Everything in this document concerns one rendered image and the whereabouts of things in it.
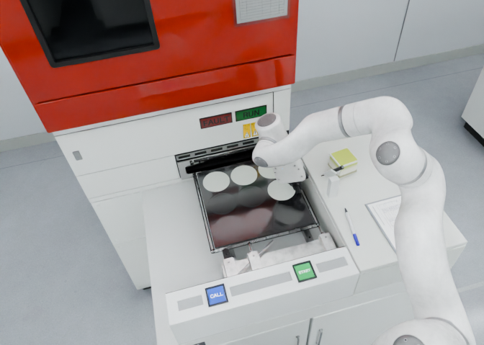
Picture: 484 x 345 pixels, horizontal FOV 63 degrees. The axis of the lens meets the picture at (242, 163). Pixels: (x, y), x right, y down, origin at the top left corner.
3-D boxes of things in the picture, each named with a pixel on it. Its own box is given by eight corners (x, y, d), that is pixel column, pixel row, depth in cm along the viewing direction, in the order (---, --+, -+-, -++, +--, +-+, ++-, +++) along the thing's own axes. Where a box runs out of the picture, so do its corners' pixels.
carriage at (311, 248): (221, 269, 129) (220, 264, 127) (327, 241, 134) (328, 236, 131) (227, 291, 123) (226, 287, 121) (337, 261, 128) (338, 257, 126)
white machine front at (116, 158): (90, 198, 157) (48, 120, 128) (286, 154, 168) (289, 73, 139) (89, 204, 155) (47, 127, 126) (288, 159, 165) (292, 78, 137)
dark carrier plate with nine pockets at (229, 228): (196, 173, 152) (196, 173, 152) (281, 155, 157) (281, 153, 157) (214, 248, 129) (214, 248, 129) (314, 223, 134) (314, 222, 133)
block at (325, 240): (318, 239, 131) (319, 234, 129) (328, 236, 131) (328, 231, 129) (328, 259, 126) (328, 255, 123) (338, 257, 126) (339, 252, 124)
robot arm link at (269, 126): (286, 161, 125) (296, 141, 130) (272, 130, 116) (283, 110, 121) (263, 160, 129) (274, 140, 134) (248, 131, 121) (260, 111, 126)
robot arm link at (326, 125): (346, 163, 103) (259, 174, 124) (361, 121, 112) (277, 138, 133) (330, 138, 99) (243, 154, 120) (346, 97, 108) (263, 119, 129)
